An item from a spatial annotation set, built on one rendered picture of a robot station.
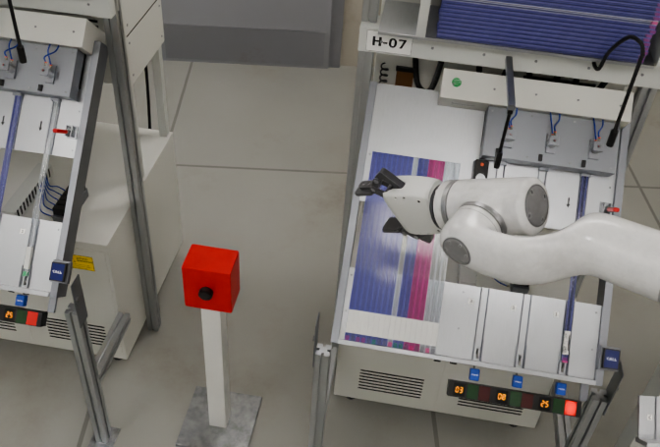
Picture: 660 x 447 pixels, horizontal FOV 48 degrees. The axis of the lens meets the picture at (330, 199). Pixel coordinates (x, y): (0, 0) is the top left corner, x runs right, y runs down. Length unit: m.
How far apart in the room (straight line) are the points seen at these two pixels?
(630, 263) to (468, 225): 0.21
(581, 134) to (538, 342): 0.55
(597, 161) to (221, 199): 1.98
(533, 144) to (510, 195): 0.94
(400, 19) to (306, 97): 2.33
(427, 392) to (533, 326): 0.70
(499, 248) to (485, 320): 0.98
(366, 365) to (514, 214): 1.54
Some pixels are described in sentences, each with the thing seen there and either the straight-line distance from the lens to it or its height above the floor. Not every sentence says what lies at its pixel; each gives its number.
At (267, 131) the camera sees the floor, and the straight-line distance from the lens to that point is 3.98.
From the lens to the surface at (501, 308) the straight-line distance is 2.01.
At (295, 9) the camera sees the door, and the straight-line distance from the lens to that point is 4.40.
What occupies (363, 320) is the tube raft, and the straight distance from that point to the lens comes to 1.97.
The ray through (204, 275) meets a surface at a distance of 2.09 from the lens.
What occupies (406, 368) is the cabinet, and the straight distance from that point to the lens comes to 2.53.
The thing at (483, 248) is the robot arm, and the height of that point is 1.56.
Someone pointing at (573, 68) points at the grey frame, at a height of 1.34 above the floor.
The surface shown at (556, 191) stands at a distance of 2.06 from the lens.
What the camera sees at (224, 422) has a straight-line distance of 2.65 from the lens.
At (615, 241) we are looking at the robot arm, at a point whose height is 1.60.
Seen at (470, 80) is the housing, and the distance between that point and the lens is 2.01.
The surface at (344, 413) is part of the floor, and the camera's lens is 2.73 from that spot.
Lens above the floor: 2.24
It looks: 39 degrees down
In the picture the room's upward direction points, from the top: 4 degrees clockwise
